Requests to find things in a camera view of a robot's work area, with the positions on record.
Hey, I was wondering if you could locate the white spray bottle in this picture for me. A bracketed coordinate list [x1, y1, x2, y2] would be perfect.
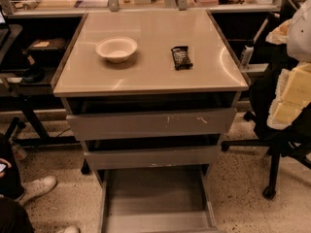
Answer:
[240, 41, 254, 70]

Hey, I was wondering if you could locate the grey drawer cabinet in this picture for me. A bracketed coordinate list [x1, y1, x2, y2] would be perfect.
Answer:
[52, 9, 250, 233]

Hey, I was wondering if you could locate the grey middle drawer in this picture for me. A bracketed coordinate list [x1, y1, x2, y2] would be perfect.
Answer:
[85, 146, 221, 170]

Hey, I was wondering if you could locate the white paper bowl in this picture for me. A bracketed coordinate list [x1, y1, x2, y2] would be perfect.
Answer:
[95, 37, 138, 63]

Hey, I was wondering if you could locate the grey open bottom drawer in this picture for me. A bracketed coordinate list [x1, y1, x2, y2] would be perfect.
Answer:
[99, 166, 218, 233]

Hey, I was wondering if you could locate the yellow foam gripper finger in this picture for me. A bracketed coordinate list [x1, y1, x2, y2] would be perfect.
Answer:
[282, 64, 311, 106]
[273, 103, 301, 124]

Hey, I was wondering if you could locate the black rxbar chocolate bar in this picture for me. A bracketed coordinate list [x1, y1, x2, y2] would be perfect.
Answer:
[171, 46, 193, 70]

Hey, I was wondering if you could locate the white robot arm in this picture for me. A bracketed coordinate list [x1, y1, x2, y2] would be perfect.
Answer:
[267, 0, 311, 129]

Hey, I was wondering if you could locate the black office chair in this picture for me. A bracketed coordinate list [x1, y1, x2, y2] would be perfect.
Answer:
[221, 0, 311, 199]

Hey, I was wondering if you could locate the white sneaker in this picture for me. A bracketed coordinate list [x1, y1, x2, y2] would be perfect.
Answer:
[16, 176, 57, 206]
[56, 225, 80, 233]

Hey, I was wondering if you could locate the grey top drawer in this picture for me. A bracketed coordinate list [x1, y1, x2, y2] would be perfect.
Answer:
[67, 108, 236, 141]

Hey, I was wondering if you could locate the black box on shelf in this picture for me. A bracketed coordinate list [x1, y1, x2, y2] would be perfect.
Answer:
[26, 38, 68, 52]

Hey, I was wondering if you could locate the person's hand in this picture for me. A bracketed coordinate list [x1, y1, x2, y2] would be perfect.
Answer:
[0, 158, 12, 178]

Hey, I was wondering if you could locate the black side desk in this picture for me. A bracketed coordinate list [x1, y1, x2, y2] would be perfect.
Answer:
[0, 23, 79, 148]

